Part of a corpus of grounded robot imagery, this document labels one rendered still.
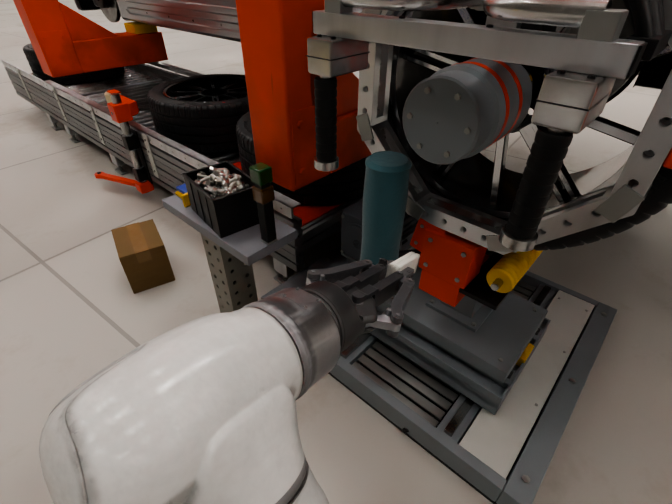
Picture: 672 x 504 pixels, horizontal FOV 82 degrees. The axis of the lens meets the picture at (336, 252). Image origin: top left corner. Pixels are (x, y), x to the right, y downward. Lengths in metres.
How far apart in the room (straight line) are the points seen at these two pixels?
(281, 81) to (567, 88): 0.69
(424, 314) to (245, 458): 0.93
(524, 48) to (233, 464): 0.47
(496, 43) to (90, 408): 0.49
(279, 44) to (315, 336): 0.77
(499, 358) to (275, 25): 0.96
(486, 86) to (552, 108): 0.17
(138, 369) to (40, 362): 1.35
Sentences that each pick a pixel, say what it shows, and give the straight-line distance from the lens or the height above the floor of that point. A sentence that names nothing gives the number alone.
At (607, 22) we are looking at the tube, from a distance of 0.49.
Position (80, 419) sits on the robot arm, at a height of 0.85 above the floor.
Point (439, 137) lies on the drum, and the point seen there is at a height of 0.83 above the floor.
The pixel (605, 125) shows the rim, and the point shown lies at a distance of 0.80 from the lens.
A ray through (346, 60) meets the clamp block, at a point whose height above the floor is 0.92.
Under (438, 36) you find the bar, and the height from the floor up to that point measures 0.97.
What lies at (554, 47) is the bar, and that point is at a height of 0.97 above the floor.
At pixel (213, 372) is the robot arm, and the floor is 0.83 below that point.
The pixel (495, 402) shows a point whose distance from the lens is 1.13.
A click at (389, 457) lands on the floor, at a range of 1.15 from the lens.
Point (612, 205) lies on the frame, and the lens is 0.73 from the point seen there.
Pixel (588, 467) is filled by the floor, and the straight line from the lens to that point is 1.31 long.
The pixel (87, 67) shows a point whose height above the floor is 0.55.
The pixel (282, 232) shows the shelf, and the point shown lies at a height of 0.45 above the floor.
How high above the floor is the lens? 1.04
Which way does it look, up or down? 37 degrees down
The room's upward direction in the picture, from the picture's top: straight up
